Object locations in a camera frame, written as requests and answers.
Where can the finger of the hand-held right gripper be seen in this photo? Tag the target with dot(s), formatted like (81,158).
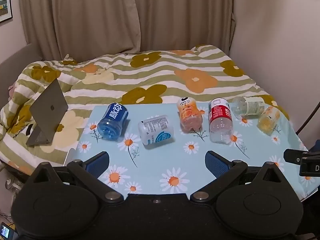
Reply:
(296,156)

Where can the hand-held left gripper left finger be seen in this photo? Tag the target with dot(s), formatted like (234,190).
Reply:
(98,164)

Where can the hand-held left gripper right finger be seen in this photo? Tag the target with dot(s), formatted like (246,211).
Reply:
(216,165)

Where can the yellow-label small bottle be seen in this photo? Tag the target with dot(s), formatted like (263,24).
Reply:
(268,120)

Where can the blue plastic bottle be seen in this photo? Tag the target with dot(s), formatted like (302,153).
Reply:
(112,121)

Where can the red-label clear bottle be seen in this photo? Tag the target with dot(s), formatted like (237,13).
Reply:
(220,120)

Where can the blue daisy tablecloth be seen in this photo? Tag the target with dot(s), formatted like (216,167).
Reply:
(162,160)

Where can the orange peach drink bottle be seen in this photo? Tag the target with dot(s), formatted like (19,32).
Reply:
(189,117)

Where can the white-label plastic bottle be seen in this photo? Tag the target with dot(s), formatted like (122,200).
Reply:
(156,131)

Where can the clear bottle white label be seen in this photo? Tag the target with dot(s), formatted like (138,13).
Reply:
(248,106)

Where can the grey laptop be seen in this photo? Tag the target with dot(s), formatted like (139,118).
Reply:
(47,115)

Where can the striped floral blanket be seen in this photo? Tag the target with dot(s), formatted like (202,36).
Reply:
(150,80)

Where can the black phone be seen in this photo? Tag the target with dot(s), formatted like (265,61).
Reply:
(6,231)

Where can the pink soft item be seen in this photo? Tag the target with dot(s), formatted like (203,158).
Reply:
(11,90)

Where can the grey bed headboard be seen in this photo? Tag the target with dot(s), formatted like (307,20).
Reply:
(15,57)

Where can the beige curtain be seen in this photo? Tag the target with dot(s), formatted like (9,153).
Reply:
(100,17)

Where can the framed wall picture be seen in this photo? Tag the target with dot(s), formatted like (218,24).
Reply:
(4,2)

